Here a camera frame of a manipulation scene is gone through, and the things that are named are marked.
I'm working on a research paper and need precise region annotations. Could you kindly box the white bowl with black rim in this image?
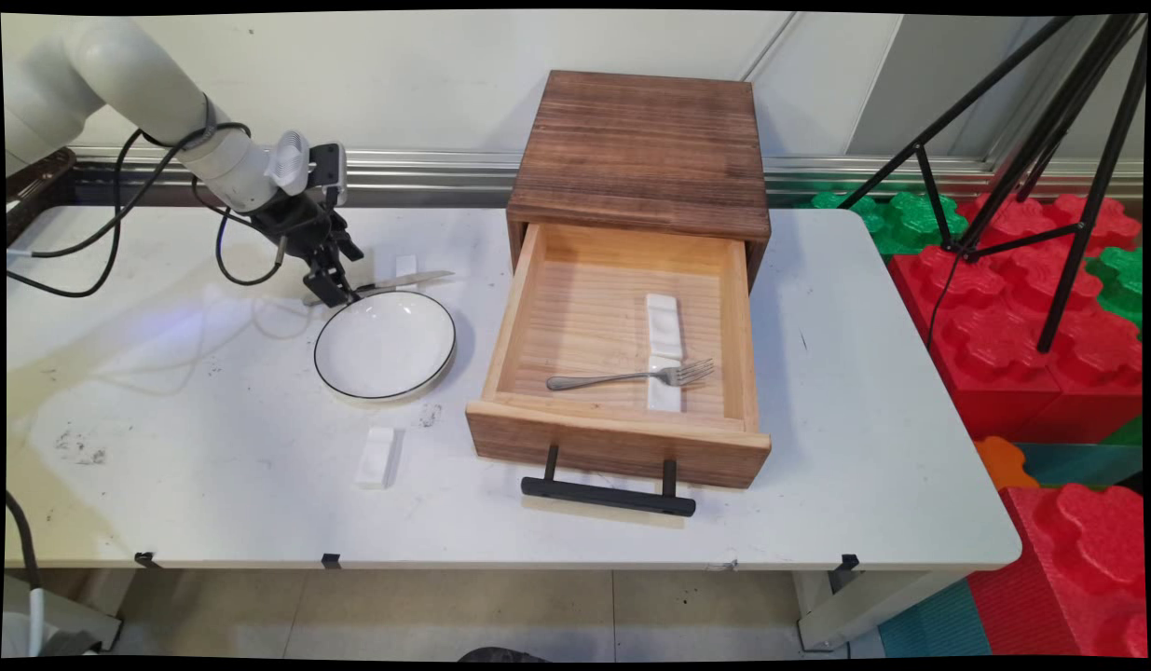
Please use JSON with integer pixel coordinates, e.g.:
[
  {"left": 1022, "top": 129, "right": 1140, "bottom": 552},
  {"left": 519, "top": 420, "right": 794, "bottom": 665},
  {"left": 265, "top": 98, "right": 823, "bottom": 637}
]
[{"left": 312, "top": 290, "right": 458, "bottom": 404}]

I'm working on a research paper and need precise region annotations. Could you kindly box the teal foam mat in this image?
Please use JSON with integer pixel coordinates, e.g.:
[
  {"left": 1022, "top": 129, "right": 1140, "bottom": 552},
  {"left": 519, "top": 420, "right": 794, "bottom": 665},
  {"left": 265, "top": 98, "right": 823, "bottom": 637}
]
[{"left": 877, "top": 578, "right": 993, "bottom": 659}]

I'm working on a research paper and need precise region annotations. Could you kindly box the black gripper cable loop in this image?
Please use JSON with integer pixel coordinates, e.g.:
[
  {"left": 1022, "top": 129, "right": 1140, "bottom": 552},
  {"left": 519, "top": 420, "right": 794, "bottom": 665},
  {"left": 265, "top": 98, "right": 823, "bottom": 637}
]
[{"left": 191, "top": 175, "right": 289, "bottom": 288}]

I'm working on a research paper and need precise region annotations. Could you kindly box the green foam block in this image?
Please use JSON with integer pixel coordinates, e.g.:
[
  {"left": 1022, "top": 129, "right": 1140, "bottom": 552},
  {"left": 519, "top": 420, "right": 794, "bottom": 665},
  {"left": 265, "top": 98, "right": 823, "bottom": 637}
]
[
  {"left": 810, "top": 189, "right": 969, "bottom": 258},
  {"left": 1086, "top": 244, "right": 1145, "bottom": 327}
]

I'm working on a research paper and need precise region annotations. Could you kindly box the large red foam block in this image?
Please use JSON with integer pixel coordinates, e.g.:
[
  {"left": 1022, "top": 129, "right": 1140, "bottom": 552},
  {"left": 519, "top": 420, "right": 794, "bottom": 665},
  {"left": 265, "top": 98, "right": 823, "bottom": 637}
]
[{"left": 887, "top": 240, "right": 1144, "bottom": 445}]

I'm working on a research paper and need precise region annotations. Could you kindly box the grey wrist strap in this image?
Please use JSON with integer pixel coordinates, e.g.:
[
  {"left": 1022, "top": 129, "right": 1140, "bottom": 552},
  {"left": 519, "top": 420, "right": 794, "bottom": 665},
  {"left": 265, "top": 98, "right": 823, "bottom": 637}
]
[{"left": 187, "top": 91, "right": 222, "bottom": 152}]

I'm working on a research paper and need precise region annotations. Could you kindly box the black drawer handle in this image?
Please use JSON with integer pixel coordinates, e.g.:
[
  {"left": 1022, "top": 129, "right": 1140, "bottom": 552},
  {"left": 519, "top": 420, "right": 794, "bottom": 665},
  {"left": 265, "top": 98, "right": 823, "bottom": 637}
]
[{"left": 520, "top": 445, "right": 697, "bottom": 518}]

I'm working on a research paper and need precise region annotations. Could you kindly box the white ribbed camera mount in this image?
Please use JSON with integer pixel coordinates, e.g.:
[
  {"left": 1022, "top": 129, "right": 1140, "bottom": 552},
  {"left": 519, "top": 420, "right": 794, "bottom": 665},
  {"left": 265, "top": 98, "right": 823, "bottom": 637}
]
[{"left": 262, "top": 130, "right": 312, "bottom": 198}]

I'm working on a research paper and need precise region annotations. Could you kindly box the silver metal fork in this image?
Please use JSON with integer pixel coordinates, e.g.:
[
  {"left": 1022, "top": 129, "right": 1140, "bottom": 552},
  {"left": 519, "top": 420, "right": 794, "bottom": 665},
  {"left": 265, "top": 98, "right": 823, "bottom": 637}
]
[{"left": 545, "top": 358, "right": 717, "bottom": 392}]

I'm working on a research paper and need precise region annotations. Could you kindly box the aluminium wall rail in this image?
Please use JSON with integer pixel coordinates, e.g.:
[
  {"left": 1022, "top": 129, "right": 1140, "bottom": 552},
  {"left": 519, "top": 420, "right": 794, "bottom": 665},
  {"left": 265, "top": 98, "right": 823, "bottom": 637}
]
[{"left": 67, "top": 146, "right": 1144, "bottom": 209}]

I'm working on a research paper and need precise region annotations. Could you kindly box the silver metal knife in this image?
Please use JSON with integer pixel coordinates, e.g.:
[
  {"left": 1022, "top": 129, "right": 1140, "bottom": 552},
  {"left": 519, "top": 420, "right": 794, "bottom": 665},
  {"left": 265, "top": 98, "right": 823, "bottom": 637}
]
[{"left": 302, "top": 270, "right": 456, "bottom": 308}]

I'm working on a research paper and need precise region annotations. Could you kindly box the light wooden drawer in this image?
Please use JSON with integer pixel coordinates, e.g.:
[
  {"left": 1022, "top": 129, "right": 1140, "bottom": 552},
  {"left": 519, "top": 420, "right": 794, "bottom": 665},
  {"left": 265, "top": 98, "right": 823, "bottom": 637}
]
[{"left": 464, "top": 221, "right": 773, "bottom": 491}]

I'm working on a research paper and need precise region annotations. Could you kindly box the black tripod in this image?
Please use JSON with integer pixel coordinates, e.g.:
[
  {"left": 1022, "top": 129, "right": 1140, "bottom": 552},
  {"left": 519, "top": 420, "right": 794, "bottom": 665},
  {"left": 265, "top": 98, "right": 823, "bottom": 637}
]
[{"left": 836, "top": 14, "right": 1149, "bottom": 353}]

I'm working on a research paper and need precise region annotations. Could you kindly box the brown wicker basket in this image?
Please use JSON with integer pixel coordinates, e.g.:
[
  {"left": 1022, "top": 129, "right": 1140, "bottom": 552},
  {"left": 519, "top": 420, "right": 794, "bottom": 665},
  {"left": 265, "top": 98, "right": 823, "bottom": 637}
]
[{"left": 5, "top": 146, "right": 78, "bottom": 247}]

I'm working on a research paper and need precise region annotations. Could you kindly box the orange foam piece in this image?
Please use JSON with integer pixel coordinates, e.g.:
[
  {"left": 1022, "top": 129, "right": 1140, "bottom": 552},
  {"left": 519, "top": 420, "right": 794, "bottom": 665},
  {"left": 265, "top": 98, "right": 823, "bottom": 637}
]
[{"left": 973, "top": 435, "right": 1043, "bottom": 493}]

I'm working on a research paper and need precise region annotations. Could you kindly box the dark brown wooden cabinet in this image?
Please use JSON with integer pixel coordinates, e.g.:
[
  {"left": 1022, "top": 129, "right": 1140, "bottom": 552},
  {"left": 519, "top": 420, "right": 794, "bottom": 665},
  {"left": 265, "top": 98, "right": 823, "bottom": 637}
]
[{"left": 505, "top": 70, "right": 772, "bottom": 290}]

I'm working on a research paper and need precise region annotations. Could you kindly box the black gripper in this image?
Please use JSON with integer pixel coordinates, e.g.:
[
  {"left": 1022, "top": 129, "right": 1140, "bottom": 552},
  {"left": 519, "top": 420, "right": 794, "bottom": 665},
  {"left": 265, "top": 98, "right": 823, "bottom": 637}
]
[{"left": 249, "top": 190, "right": 364, "bottom": 309}]

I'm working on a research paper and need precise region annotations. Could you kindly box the white table leg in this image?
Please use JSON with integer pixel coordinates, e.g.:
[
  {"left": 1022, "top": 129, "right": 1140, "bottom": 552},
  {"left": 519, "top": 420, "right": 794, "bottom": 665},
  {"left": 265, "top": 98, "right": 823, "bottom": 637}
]
[{"left": 793, "top": 567, "right": 973, "bottom": 652}]

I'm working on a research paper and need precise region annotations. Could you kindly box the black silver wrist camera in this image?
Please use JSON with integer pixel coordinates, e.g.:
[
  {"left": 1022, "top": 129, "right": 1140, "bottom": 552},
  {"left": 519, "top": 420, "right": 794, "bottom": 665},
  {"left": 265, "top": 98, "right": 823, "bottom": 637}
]
[{"left": 308, "top": 142, "right": 349, "bottom": 209}]

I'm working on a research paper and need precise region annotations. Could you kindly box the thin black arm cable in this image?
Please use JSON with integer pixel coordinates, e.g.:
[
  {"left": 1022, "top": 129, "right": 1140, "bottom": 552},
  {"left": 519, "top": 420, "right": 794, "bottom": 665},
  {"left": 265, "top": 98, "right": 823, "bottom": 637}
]
[{"left": 5, "top": 121, "right": 253, "bottom": 300}]

